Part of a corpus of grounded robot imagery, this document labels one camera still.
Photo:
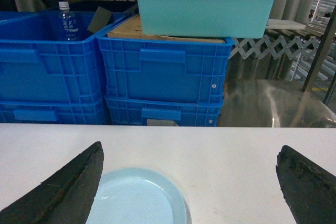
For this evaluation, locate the expandable roller conveyor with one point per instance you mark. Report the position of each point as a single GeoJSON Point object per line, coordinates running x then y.
{"type": "Point", "coordinates": [278, 43]}

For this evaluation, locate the blue crate lower right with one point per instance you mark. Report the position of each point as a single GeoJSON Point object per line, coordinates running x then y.
{"type": "Point", "coordinates": [138, 112]}

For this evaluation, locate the blue crate upper left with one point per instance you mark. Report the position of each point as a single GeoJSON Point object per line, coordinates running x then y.
{"type": "Point", "coordinates": [38, 66]}

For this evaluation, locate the blue crate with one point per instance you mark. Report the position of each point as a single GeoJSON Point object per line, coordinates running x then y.
{"type": "Point", "coordinates": [94, 113]}
{"type": "Point", "coordinates": [138, 112]}
{"type": "Point", "coordinates": [159, 68]}
{"type": "Point", "coordinates": [38, 66]}

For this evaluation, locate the blue crate lower left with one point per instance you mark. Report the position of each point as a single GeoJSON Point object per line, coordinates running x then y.
{"type": "Point", "coordinates": [94, 113]}

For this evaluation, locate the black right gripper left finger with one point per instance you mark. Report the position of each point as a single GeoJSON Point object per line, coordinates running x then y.
{"type": "Point", "coordinates": [65, 197]}

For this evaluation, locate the dark grey foam block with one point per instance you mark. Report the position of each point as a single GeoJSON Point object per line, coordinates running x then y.
{"type": "Point", "coordinates": [100, 20]}

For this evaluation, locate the teal plastic bin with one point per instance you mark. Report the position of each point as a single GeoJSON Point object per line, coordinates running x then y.
{"type": "Point", "coordinates": [205, 18]}

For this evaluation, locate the clear water bottle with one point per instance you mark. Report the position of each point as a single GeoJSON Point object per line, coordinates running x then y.
{"type": "Point", "coordinates": [68, 25]}

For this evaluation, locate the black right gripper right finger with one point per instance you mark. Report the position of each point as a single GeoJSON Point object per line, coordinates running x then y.
{"type": "Point", "coordinates": [308, 189]}

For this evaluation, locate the blue crate upper right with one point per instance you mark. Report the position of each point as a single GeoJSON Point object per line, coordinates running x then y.
{"type": "Point", "coordinates": [159, 68]}

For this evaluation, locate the light blue round tray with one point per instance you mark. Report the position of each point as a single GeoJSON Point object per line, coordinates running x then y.
{"type": "Point", "coordinates": [137, 195]}

